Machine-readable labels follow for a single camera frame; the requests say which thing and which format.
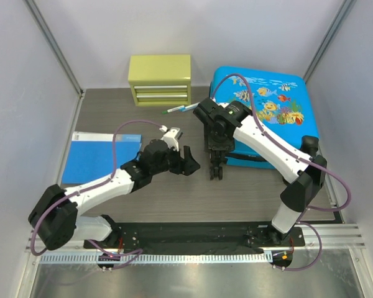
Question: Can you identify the aluminium corner post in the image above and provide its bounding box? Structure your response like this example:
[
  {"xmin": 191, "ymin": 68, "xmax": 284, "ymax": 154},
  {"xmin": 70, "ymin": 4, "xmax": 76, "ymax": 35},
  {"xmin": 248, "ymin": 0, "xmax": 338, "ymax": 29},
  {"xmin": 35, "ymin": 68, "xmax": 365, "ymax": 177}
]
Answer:
[
  {"xmin": 303, "ymin": 0, "xmax": 357, "ymax": 83},
  {"xmin": 22, "ymin": 0, "xmax": 85, "ymax": 97}
]

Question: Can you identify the aluminium right corner post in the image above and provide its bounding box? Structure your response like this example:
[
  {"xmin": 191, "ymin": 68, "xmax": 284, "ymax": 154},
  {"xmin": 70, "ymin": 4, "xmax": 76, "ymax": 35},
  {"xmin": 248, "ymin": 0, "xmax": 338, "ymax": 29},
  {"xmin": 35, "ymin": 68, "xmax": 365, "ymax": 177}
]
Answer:
[{"xmin": 303, "ymin": 0, "xmax": 357, "ymax": 83}]

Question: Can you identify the marker pen blue cap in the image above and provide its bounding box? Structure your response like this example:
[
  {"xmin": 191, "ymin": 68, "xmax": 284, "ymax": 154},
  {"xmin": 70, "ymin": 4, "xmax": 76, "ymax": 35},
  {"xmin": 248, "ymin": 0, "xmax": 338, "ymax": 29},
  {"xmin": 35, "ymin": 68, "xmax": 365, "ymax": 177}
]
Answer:
[{"xmin": 182, "ymin": 103, "xmax": 198, "ymax": 112}]

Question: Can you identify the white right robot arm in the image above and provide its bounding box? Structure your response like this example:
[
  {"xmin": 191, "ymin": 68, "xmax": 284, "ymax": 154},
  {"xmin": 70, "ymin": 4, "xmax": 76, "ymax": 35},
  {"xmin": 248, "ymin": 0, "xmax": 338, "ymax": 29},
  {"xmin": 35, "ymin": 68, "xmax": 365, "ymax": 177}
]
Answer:
[{"xmin": 193, "ymin": 97, "xmax": 327, "ymax": 246}]

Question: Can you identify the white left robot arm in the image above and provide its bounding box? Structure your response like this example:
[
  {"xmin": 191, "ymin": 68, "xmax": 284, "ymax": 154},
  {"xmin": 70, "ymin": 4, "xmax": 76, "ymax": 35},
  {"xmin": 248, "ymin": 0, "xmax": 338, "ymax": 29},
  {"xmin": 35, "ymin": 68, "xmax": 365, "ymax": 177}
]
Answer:
[{"xmin": 28, "ymin": 139, "xmax": 200, "ymax": 251}]

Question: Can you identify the yellow-green drawer organizer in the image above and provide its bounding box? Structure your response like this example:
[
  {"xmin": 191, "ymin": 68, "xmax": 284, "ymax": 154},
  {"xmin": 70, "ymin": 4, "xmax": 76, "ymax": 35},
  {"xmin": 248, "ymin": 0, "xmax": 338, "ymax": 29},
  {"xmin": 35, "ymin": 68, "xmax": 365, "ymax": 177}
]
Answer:
[{"xmin": 128, "ymin": 54, "xmax": 191, "ymax": 107}]

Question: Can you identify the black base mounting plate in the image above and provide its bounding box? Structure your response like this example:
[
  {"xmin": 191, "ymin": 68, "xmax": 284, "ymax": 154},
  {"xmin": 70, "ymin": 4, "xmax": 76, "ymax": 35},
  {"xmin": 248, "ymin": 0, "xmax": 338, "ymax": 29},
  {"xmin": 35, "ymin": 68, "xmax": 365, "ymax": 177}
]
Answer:
[{"xmin": 97, "ymin": 222, "xmax": 305, "ymax": 254}]

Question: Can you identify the slotted cable duct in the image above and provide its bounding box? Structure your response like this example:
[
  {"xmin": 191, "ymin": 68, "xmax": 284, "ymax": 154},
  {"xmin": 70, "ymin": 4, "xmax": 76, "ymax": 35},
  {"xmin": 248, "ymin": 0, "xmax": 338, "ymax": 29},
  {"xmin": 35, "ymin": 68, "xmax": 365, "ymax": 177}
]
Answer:
[{"xmin": 40, "ymin": 251, "xmax": 273, "ymax": 264}]

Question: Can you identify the blue white box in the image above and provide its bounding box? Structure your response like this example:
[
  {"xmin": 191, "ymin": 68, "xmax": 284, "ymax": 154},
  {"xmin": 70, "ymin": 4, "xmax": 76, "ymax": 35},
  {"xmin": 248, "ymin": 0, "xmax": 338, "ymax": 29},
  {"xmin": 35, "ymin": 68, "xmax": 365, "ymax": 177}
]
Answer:
[{"xmin": 62, "ymin": 132, "xmax": 142, "ymax": 184}]

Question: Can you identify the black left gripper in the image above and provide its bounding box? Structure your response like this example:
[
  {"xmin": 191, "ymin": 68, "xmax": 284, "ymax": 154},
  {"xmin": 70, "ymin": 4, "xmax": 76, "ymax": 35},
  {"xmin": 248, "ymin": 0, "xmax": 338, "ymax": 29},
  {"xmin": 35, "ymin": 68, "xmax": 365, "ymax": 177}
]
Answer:
[{"xmin": 151, "ymin": 142, "xmax": 200, "ymax": 176}]

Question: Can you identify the blue suitcase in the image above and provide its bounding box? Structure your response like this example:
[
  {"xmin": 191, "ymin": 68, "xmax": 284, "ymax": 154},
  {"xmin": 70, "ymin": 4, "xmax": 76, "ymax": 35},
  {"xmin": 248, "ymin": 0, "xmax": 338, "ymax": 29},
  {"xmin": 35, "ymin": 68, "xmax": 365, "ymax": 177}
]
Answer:
[{"xmin": 208, "ymin": 65, "xmax": 320, "ymax": 171}]

